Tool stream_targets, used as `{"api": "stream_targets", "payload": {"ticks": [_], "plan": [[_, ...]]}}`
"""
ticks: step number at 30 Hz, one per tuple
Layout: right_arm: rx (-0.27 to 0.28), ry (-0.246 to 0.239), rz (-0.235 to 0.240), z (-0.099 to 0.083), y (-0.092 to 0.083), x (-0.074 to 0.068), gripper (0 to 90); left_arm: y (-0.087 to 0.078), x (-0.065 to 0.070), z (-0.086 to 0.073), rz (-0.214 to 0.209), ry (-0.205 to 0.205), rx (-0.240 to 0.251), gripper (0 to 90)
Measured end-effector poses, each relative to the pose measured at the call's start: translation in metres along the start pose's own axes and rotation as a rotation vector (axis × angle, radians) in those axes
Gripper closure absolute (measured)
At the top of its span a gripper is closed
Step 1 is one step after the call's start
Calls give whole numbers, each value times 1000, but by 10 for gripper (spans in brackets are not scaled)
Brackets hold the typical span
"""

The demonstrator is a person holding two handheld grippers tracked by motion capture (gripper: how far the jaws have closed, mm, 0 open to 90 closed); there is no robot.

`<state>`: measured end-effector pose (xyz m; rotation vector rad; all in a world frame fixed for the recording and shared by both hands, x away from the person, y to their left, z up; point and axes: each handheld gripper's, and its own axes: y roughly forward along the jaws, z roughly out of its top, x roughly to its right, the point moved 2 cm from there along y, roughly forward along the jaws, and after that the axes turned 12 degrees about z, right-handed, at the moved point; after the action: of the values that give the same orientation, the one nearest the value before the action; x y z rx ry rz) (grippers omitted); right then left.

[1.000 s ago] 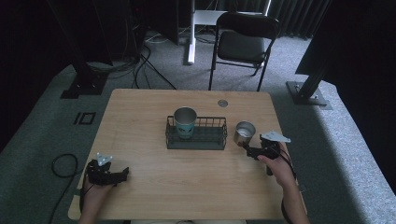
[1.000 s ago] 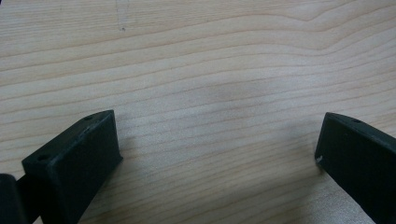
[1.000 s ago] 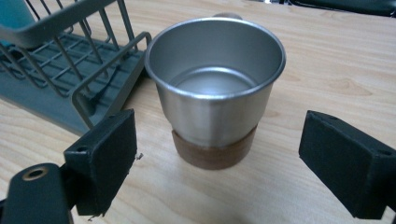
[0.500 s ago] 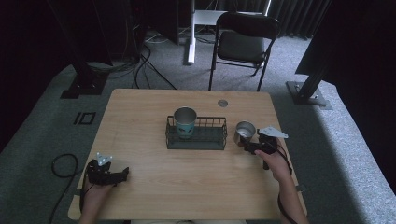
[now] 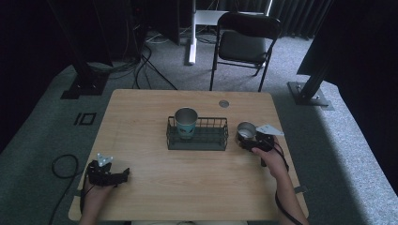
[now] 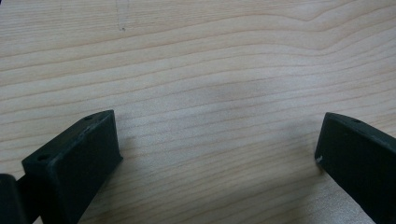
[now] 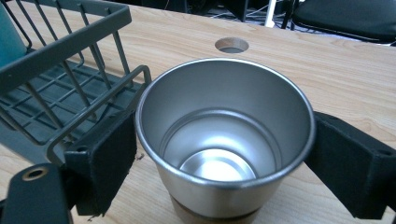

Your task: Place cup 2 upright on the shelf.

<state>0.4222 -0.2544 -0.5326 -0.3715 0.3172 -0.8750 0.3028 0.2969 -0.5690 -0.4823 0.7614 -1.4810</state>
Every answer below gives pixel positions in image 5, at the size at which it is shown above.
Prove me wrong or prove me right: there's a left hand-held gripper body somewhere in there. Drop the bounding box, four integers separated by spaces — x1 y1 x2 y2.
85 153 114 188

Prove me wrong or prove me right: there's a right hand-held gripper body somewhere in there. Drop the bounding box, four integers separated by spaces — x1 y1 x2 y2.
248 124 285 153

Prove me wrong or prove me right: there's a person's left hand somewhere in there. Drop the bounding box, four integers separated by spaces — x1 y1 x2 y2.
82 179 115 204

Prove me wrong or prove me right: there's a person's right hand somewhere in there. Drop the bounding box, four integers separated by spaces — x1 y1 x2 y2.
251 144 289 180

